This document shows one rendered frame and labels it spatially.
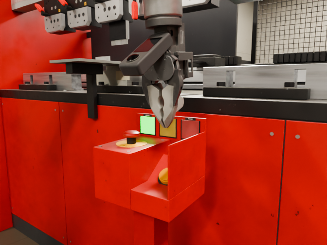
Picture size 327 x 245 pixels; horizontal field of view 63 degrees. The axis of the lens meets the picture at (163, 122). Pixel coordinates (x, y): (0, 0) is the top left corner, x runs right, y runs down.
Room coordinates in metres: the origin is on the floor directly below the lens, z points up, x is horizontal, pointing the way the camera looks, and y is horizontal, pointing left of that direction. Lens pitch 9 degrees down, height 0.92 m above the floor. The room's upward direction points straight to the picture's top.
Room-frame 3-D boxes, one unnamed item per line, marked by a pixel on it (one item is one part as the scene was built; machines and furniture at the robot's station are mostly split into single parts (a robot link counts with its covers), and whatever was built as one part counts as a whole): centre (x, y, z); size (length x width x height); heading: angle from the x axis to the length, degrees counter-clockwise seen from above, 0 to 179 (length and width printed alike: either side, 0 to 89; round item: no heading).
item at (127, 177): (0.58, 0.03, 0.75); 0.20 x 0.16 x 0.18; 57
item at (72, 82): (1.52, 0.64, 0.92); 0.50 x 0.06 x 0.10; 54
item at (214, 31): (1.75, 0.08, 1.12); 1.13 x 0.02 x 0.44; 54
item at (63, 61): (1.08, 0.28, 1.00); 0.26 x 0.18 x 0.01; 144
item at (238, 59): (1.40, -0.21, 1.02); 0.37 x 0.06 x 0.04; 54
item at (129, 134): (0.60, 0.07, 0.79); 0.04 x 0.04 x 0.04
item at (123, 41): (1.20, 0.19, 1.13); 0.10 x 0.02 x 0.10; 54
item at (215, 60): (1.14, -0.15, 1.01); 0.26 x 0.12 x 0.05; 144
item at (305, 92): (0.79, -0.26, 0.89); 0.30 x 0.05 x 0.03; 54
